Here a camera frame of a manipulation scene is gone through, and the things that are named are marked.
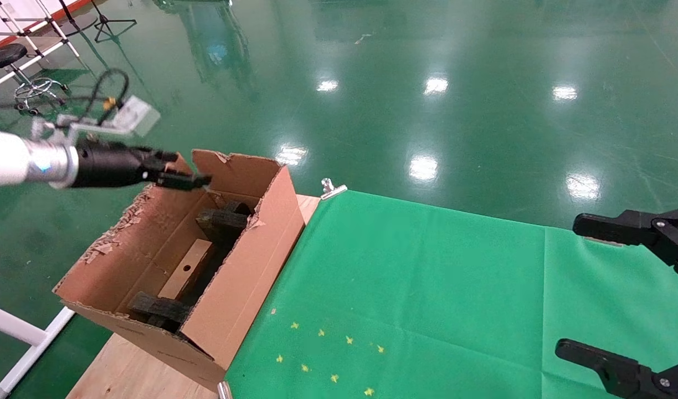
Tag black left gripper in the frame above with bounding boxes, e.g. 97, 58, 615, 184
72, 139, 213, 191

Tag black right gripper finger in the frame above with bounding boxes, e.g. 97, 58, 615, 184
572, 208, 678, 284
555, 339, 678, 399

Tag large open cardboard carton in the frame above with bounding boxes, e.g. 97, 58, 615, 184
52, 149, 306, 391

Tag black tripod stand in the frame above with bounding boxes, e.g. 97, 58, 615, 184
90, 0, 138, 44

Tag black round stand base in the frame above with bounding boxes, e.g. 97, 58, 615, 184
55, 0, 99, 35

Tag white pipe rack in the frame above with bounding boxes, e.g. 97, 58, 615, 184
0, 0, 80, 94

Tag black stool with chrome base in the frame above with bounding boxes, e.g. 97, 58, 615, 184
0, 43, 69, 116

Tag green tablecloth with yellow stars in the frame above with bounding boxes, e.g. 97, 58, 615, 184
224, 190, 678, 399

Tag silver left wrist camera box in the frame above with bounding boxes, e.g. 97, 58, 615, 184
30, 95, 161, 144

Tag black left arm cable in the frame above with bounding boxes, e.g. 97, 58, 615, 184
0, 68, 130, 127

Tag white table frame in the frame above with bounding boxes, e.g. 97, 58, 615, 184
0, 301, 77, 399

